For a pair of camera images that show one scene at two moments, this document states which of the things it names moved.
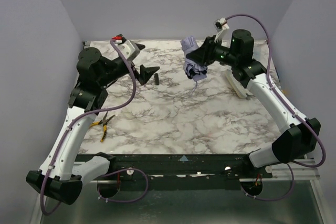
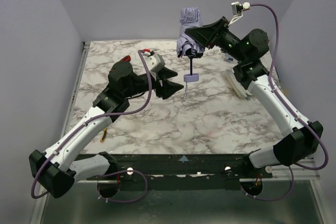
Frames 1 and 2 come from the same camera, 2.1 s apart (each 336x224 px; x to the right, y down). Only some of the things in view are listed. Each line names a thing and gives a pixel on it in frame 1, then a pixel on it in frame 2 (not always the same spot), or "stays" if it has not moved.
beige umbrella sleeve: (240, 90) stays
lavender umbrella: (196, 72) -> (191, 17)
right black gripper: (203, 51) -> (220, 31)
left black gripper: (134, 66) -> (158, 84)
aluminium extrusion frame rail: (282, 172) stays
